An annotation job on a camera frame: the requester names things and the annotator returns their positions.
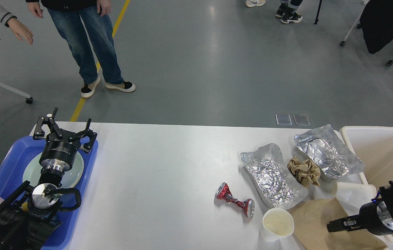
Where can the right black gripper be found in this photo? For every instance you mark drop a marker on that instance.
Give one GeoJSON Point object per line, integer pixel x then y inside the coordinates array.
{"type": "Point", "coordinates": [373, 216]}

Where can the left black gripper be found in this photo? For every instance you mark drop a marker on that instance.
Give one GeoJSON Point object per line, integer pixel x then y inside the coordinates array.
{"type": "Point", "coordinates": [59, 152]}

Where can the green ceramic plate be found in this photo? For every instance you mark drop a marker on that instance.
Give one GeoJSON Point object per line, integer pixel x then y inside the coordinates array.
{"type": "Point", "coordinates": [33, 169]}

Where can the white paper cup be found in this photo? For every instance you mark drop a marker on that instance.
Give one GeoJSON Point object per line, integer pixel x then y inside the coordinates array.
{"type": "Point", "coordinates": [277, 223]}

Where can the teal ceramic mug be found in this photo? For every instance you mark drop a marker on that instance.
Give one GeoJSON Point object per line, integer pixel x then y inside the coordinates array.
{"type": "Point", "coordinates": [24, 207]}

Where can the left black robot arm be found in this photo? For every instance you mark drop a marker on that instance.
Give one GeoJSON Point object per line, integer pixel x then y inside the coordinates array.
{"type": "Point", "coordinates": [28, 214]}

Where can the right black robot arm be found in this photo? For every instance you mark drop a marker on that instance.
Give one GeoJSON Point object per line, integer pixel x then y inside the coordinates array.
{"type": "Point", "coordinates": [385, 194]}

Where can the pink ceramic plate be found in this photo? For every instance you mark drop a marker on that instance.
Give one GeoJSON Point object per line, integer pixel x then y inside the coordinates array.
{"type": "Point", "coordinates": [75, 181]}

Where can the blue plastic tray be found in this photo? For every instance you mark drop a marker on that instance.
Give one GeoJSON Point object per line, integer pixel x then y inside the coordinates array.
{"type": "Point", "coordinates": [11, 173]}

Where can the crumpled brown paper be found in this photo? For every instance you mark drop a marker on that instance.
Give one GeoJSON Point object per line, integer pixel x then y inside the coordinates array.
{"type": "Point", "coordinates": [306, 172]}

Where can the beige plastic bin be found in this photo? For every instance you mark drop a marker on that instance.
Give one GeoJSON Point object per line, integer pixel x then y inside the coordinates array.
{"type": "Point", "coordinates": [374, 146]}

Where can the small crumpled foil sheet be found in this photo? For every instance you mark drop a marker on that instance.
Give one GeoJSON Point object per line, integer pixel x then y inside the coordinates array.
{"type": "Point", "coordinates": [324, 147]}

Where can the large crumpled foil tray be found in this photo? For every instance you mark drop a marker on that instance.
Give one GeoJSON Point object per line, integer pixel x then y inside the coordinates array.
{"type": "Point", "coordinates": [273, 181]}

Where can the person in blue jeans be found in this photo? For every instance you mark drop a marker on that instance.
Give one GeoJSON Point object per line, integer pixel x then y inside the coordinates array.
{"type": "Point", "coordinates": [86, 27]}

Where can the crushed red soda can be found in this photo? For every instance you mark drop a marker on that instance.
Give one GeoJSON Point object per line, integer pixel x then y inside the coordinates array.
{"type": "Point", "coordinates": [224, 193]}

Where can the chair with black jacket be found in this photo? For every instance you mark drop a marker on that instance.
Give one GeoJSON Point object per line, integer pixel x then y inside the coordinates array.
{"type": "Point", "coordinates": [376, 23]}

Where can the person in black sneakers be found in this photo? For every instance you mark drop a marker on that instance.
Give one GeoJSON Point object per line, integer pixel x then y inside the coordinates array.
{"type": "Point", "coordinates": [287, 11]}

